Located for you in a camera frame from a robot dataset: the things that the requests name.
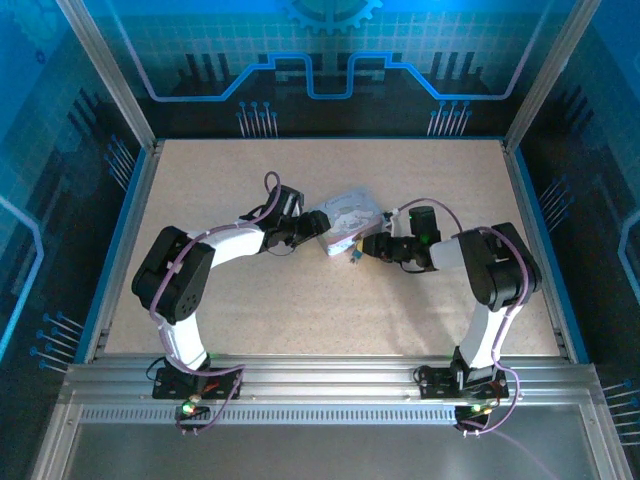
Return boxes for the cartoon print tin box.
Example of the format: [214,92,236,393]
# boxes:
[308,184,385,257]

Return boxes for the small LED connector board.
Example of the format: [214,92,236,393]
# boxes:
[453,402,494,427]
[174,398,211,422]

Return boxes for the grey metal panel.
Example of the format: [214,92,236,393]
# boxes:
[62,423,604,480]

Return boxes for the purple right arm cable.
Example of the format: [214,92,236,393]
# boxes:
[387,198,531,439]

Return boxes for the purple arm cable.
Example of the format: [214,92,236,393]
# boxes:
[387,198,531,439]
[144,170,282,437]

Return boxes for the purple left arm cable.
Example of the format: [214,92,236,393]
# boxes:
[144,170,282,437]

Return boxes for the aluminium front frame rail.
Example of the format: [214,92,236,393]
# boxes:
[58,353,604,427]

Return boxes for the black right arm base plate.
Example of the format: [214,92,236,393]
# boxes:
[416,366,516,401]

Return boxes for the aluminium side rail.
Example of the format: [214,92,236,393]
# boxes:
[82,139,166,364]
[501,139,592,364]

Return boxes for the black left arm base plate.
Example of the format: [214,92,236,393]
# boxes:
[152,366,242,400]

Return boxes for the aluminium corner post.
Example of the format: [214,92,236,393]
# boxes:
[54,0,160,151]
[501,0,604,152]

